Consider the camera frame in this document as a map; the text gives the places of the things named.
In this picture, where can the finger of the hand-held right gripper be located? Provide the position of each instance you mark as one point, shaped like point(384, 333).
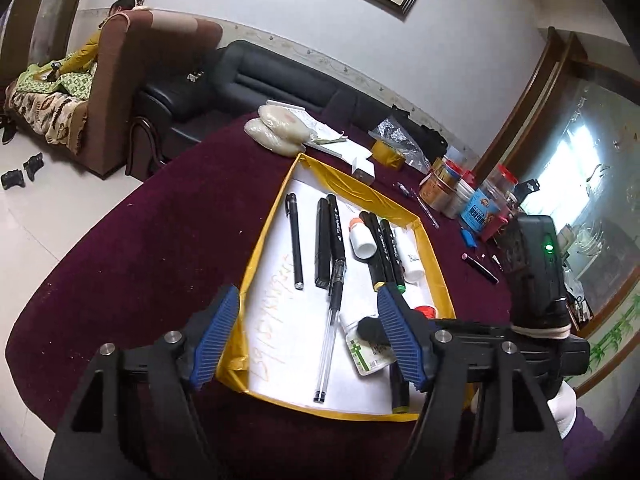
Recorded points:
point(371, 329)

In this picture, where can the black marker yellow ends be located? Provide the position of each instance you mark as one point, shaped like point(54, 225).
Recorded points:
point(400, 395)

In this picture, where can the black marker yellow tip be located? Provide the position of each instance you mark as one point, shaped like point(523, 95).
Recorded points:
point(376, 272)

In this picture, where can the person's right hand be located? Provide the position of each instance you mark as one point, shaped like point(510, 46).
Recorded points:
point(562, 410)

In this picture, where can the clear gel pen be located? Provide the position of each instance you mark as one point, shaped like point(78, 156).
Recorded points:
point(330, 320)

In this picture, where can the white plastic jar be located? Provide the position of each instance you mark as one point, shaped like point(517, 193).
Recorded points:
point(460, 202)

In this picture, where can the silver plastic bag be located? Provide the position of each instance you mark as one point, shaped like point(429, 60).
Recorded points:
point(400, 132)

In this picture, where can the small blue cylinder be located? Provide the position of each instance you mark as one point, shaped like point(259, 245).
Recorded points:
point(470, 238)

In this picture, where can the black clip pen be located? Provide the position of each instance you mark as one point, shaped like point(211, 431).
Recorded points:
point(296, 240)

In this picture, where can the red lid clear jar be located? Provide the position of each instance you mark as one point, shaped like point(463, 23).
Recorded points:
point(500, 180)

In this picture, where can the white bottle orange top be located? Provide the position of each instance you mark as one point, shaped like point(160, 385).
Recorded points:
point(364, 242)

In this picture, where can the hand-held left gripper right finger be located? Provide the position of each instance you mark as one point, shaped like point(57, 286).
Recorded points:
point(400, 335)

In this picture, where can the white paper stack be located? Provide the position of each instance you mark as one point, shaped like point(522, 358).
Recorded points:
point(340, 152)

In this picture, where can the brown armchair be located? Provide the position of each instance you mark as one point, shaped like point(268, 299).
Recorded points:
point(130, 85)

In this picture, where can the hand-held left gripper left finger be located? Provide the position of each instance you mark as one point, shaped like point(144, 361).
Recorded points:
point(217, 335)

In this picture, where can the white paper sheet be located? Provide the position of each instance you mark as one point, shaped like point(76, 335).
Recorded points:
point(280, 320)

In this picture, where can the pink and black lipstick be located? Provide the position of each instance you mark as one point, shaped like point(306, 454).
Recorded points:
point(480, 267)

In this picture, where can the black marker white print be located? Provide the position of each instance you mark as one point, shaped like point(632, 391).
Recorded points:
point(336, 225)

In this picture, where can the wooden glass cabinet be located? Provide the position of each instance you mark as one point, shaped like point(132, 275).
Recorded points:
point(600, 160)

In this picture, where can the black rectangular bar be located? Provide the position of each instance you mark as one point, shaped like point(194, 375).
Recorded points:
point(323, 240)

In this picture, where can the black marker green ends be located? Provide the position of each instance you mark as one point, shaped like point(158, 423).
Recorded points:
point(392, 255)

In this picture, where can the cream flat strip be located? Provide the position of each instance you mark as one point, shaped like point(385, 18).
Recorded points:
point(325, 138)

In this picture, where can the printed blanket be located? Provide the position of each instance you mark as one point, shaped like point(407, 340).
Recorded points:
point(45, 105)

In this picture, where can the round white flatbread pack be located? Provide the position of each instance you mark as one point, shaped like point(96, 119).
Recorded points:
point(285, 120)
point(270, 137)

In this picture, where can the blue label jar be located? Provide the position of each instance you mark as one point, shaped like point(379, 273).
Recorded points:
point(480, 212)

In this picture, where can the black bag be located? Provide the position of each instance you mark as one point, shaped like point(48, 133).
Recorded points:
point(430, 135)

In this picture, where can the white printed plastic bottle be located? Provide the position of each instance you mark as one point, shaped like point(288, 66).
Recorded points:
point(410, 260)

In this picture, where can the dark wooden chair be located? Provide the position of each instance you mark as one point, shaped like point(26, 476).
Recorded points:
point(145, 145)

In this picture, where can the wooden glass door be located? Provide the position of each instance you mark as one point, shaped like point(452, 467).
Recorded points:
point(50, 10)

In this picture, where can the yellow tape roll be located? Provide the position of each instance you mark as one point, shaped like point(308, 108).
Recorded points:
point(389, 154)

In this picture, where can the person's right forearm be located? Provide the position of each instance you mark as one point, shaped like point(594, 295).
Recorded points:
point(592, 437)

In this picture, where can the orange label jar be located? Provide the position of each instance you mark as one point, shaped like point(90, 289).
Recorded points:
point(435, 190)

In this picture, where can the red round cap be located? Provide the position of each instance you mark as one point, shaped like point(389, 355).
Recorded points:
point(425, 311)

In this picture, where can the white bottle green cross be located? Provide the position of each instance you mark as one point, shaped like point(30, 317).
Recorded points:
point(367, 357)

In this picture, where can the small white box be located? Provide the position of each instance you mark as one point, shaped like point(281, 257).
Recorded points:
point(364, 171)

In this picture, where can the black leather sofa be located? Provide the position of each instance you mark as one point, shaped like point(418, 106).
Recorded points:
point(280, 85)

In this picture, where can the yellow cardboard tray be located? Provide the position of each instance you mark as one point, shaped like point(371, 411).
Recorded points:
point(232, 367)

